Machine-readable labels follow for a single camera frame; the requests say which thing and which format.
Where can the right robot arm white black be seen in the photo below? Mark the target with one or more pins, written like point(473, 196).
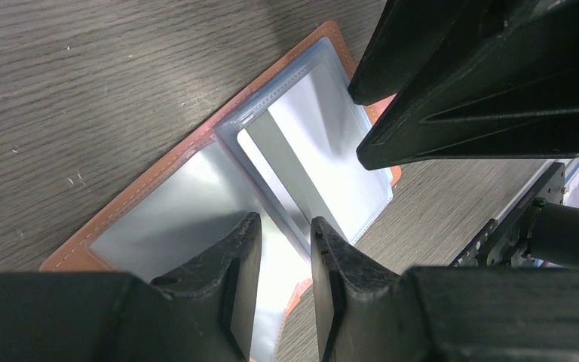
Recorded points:
point(539, 226)

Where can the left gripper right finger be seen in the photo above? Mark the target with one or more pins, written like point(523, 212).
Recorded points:
point(366, 312)

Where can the silver striped credit card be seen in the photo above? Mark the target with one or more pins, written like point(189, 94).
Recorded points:
point(304, 141)

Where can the brown leather card holder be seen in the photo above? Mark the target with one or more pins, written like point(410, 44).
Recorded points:
point(198, 192)

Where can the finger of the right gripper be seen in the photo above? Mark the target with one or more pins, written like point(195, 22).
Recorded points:
point(451, 51)
point(515, 97)

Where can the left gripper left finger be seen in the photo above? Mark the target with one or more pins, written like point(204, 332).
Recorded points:
point(202, 310)

